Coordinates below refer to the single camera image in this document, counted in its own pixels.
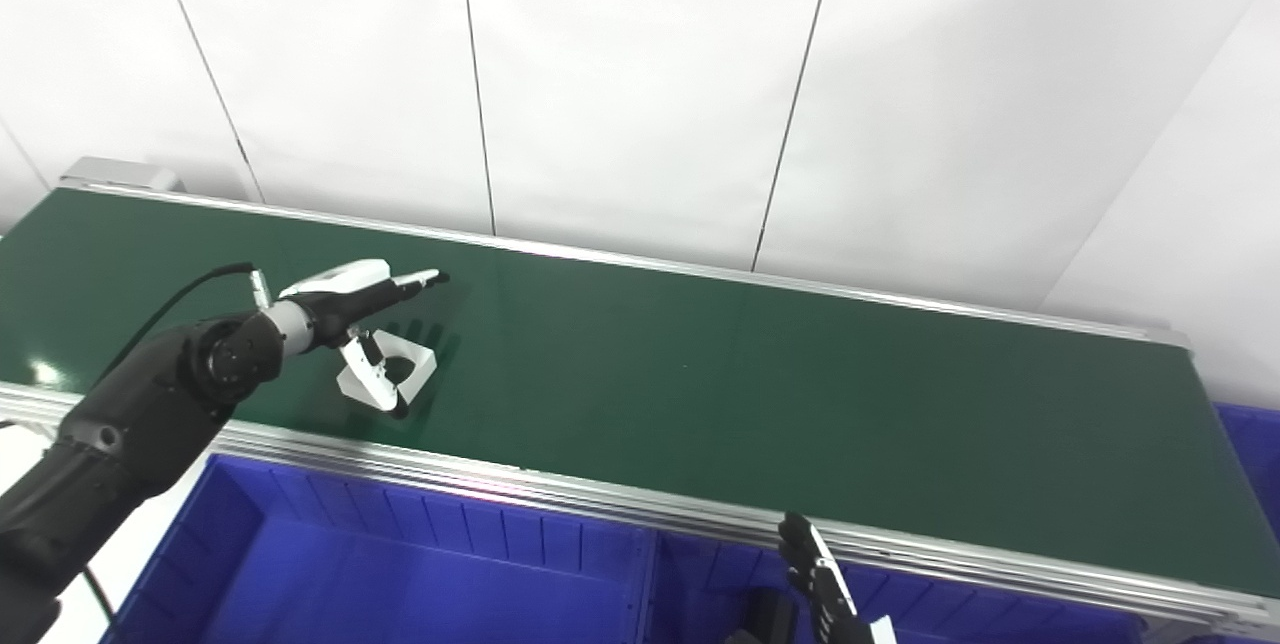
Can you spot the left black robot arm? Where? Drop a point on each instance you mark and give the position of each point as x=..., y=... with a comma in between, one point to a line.
x=130, y=424

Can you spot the white square part with hole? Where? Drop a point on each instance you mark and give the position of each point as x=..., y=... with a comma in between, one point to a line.
x=420, y=364

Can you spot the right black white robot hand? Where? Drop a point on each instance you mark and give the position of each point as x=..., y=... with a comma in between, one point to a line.
x=835, y=604

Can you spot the green conveyor belt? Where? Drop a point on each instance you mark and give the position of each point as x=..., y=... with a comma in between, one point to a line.
x=760, y=394
x=560, y=489

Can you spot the grey conveyor motor housing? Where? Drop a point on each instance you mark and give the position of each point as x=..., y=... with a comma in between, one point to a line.
x=120, y=174

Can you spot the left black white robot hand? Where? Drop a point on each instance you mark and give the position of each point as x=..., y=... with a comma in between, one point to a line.
x=340, y=289

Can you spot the blue plastic bin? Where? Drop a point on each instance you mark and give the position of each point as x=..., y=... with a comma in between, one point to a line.
x=1255, y=464
x=950, y=619
x=400, y=584

